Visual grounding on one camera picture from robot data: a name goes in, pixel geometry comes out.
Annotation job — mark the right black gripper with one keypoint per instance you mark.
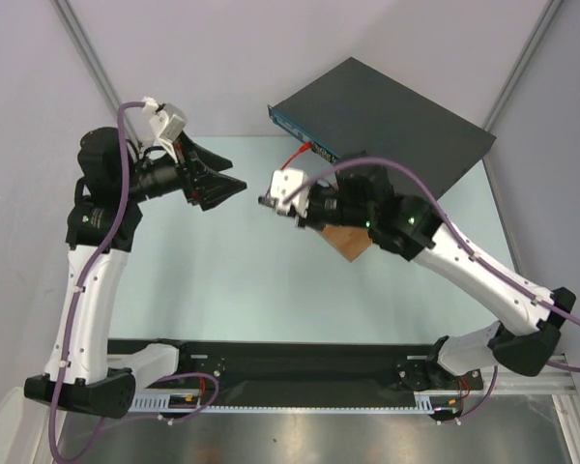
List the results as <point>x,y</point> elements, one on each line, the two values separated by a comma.
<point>302,216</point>

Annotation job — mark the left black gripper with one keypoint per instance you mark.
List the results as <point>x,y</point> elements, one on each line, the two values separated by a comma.
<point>194,162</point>

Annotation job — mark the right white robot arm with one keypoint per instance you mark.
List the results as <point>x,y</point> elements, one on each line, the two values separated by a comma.
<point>529,317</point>

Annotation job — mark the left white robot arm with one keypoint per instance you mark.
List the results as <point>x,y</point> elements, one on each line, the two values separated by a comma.
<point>101,229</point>

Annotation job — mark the wooden board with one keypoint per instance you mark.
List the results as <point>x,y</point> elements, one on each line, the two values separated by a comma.
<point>349,242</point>

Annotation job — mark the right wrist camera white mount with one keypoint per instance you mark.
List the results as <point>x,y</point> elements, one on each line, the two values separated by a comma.
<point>285,202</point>

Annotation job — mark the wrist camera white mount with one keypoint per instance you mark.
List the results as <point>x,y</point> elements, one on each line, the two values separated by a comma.
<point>285,202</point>
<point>167,122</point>

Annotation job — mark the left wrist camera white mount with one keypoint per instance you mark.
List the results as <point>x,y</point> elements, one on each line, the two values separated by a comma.
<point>167,122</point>

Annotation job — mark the black network switch blue front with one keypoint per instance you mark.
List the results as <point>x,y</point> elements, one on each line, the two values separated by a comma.
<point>353,109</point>

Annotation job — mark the left aluminium frame post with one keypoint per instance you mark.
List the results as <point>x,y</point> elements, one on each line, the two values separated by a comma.
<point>87,52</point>

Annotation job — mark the aluminium frame post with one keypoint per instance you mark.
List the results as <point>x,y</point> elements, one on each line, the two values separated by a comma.
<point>547,17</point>
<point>87,52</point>

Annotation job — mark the slotted cable duct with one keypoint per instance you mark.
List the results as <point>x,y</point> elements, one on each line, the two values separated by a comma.
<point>402,402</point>

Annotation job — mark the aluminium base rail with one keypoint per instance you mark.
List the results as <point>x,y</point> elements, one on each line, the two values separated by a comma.
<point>550,381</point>

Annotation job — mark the right aluminium frame post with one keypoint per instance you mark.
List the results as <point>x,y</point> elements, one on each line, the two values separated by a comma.
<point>547,17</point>

